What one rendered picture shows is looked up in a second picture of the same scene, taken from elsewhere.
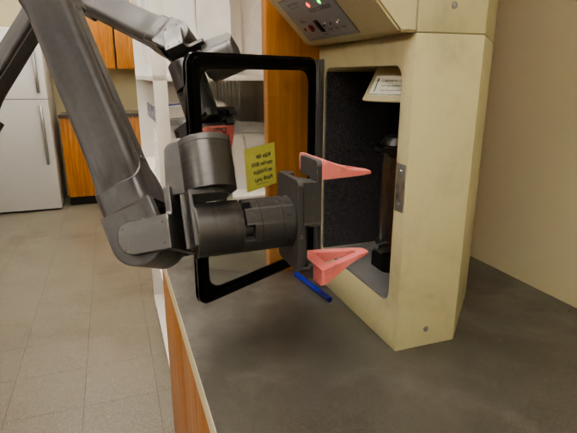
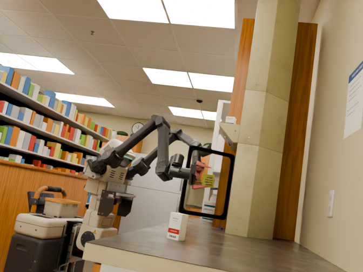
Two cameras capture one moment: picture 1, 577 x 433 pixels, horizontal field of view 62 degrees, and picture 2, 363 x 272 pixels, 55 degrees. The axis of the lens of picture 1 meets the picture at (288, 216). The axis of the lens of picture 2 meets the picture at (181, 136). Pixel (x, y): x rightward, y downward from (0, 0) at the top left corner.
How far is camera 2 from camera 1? 1.38 m
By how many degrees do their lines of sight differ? 40
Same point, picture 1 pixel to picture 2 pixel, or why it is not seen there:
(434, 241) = (241, 200)
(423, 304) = (236, 219)
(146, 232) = (161, 168)
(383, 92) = not seen: hidden behind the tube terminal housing
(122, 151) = (163, 156)
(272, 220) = (185, 170)
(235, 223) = (177, 169)
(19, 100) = (170, 192)
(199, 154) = (175, 156)
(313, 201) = (194, 168)
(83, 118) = (159, 150)
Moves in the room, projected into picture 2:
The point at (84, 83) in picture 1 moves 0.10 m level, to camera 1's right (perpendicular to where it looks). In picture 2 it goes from (162, 144) to (177, 145)
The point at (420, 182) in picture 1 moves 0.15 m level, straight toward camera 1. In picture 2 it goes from (236, 181) to (219, 176)
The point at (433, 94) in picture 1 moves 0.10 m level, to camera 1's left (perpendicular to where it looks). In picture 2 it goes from (241, 158) to (224, 156)
